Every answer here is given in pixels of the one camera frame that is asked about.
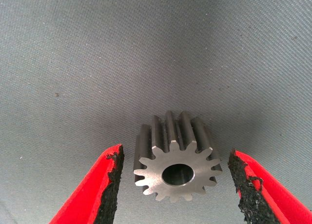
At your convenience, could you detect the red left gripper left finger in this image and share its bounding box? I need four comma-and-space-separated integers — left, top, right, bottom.
48, 143, 125, 224

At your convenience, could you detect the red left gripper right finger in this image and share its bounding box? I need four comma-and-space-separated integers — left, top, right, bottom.
228, 148, 312, 224

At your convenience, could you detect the small steel gear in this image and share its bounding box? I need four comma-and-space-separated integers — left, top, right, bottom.
133, 110, 224, 203

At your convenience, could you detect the dark grey table cloth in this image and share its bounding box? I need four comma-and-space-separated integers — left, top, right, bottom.
0, 0, 312, 224

